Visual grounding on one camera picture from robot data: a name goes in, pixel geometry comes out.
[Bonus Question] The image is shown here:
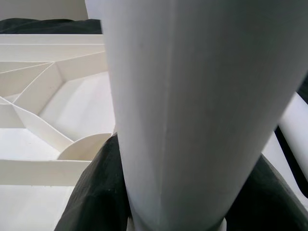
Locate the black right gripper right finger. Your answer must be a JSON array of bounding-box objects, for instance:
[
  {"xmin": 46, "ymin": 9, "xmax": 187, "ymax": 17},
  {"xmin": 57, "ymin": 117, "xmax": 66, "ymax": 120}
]
[{"xmin": 225, "ymin": 154, "xmax": 308, "ymax": 231}]

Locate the white plastic table top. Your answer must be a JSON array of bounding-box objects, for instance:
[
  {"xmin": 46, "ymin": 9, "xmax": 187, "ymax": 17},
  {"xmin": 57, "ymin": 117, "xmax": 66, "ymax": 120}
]
[{"xmin": 0, "ymin": 33, "xmax": 132, "ymax": 231}]

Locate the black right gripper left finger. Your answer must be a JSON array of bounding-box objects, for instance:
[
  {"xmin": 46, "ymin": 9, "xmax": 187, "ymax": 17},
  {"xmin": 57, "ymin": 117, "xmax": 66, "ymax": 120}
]
[{"xmin": 54, "ymin": 134, "xmax": 131, "ymax": 231}]

